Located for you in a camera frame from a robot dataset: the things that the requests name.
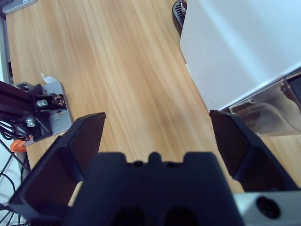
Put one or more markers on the arm grey base plate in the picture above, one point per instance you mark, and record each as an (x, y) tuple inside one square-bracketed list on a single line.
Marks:
[(16, 5)]

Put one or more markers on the white capsule coffee machine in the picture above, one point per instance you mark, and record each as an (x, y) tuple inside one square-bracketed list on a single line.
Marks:
[(235, 47)]

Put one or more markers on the clear water tank black lid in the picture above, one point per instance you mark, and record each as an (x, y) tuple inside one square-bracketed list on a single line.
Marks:
[(272, 113)]

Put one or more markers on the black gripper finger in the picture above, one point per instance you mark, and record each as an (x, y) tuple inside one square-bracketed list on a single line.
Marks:
[(235, 146), (87, 136)]

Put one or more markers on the white paper tag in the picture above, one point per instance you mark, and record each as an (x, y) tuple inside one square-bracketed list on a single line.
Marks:
[(48, 78)]

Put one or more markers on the metal drip tray grille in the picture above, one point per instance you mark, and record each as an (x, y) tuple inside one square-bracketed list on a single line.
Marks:
[(177, 13)]

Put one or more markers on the white block with dark post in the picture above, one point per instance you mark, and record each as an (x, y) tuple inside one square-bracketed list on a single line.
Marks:
[(54, 113)]

